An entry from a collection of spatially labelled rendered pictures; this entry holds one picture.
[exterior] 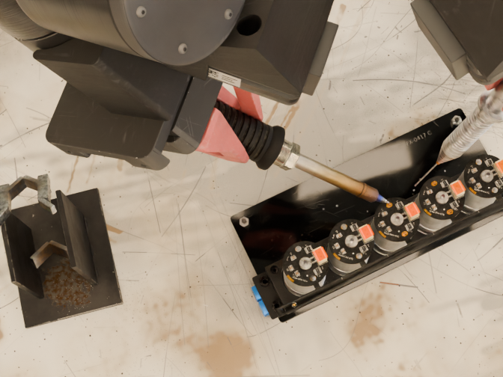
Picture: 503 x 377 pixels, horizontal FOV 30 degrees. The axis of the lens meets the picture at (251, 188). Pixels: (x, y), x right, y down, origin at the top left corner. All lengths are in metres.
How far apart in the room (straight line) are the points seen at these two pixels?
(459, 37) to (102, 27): 0.11
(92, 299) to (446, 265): 0.22
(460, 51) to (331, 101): 0.33
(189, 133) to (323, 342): 0.21
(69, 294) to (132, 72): 0.24
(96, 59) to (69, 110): 0.08
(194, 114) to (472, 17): 0.17
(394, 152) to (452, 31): 0.31
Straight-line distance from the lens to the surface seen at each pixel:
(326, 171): 0.50
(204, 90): 0.41
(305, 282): 0.51
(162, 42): 0.30
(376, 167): 0.58
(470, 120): 0.44
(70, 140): 0.42
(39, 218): 0.60
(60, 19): 0.32
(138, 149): 0.40
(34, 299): 0.59
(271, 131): 0.49
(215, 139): 0.42
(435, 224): 0.54
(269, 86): 0.35
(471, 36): 0.27
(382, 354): 0.57
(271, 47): 0.32
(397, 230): 0.52
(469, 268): 0.59
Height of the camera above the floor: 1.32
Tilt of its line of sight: 75 degrees down
